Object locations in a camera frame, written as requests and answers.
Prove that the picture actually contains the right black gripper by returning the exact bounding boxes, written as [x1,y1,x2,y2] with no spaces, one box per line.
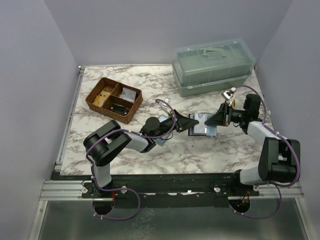
[205,103,247,127]

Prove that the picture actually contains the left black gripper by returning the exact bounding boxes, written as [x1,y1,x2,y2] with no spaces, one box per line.
[152,109,199,141]

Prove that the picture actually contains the black leather card holder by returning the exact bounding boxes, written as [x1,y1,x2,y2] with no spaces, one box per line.
[188,112,217,137]

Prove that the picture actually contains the white VIP card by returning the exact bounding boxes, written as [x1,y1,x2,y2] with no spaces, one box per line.
[119,87,137,103]

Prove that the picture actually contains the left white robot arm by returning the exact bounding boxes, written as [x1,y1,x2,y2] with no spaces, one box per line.
[83,110,199,198]

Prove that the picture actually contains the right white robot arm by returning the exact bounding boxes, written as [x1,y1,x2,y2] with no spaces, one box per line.
[204,94,300,196]

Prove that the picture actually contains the gold cards in basket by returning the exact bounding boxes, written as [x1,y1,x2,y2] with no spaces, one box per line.
[93,91,111,108]

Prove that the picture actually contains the green plastic storage box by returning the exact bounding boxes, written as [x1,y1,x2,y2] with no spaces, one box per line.
[171,38,256,97]

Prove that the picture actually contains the black item in basket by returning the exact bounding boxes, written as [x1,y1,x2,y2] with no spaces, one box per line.
[110,104,129,116]

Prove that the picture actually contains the brown woven divided basket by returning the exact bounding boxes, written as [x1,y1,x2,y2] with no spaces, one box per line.
[85,77,143,124]

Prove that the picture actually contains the yellow handled pliers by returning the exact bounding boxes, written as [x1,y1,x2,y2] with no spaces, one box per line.
[231,98,236,108]

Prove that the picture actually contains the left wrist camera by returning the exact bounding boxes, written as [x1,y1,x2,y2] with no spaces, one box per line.
[160,97,171,115]

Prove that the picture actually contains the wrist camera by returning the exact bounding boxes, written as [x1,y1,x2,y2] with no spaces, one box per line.
[221,87,237,104]
[160,97,171,115]

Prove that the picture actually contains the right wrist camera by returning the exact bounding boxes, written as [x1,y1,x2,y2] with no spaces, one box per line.
[221,87,237,104]

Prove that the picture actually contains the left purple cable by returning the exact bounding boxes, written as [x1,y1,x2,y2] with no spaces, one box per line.
[85,99,177,221]

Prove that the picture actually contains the purple cable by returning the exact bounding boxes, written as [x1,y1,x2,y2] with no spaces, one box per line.
[229,84,301,218]
[85,99,177,221]

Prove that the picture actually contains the black metal base rail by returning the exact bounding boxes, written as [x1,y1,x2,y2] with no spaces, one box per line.
[46,172,259,211]

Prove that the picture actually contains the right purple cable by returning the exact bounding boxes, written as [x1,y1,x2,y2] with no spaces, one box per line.
[229,84,301,218]

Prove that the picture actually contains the aluminium frame rail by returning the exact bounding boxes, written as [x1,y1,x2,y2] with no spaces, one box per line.
[54,66,86,172]

